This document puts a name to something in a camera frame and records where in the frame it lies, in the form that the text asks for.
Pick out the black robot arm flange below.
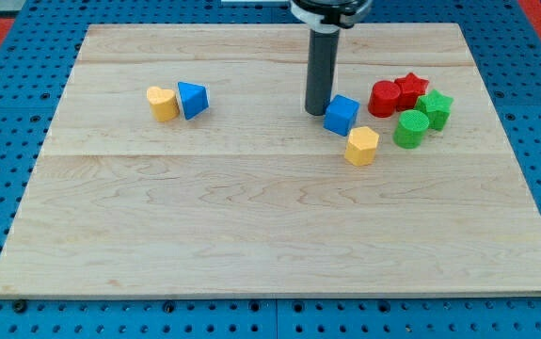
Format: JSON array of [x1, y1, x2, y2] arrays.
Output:
[[290, 0, 373, 33]]

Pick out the blue cube block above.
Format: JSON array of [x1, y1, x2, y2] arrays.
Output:
[[323, 95, 359, 137]]

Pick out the blue triangle block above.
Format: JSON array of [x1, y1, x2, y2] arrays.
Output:
[[178, 82, 209, 120]]

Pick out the light wooden board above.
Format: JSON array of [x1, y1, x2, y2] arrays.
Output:
[[0, 24, 541, 300]]

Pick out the yellow hexagon block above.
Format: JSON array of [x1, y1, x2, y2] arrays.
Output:
[[344, 126, 380, 167]]

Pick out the yellow heart block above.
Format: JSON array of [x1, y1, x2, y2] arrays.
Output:
[[146, 87, 180, 122]]

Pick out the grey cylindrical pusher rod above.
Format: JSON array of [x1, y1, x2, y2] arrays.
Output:
[[305, 30, 340, 116]]

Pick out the red cylinder block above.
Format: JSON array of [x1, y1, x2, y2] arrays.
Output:
[[368, 80, 401, 118]]

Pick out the green cylinder block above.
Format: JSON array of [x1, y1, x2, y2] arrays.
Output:
[[392, 109, 429, 149]]

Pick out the red star block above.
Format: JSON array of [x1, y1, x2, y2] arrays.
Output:
[[394, 73, 429, 111]]

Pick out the green star block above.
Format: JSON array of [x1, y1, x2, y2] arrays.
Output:
[[414, 89, 453, 131]]

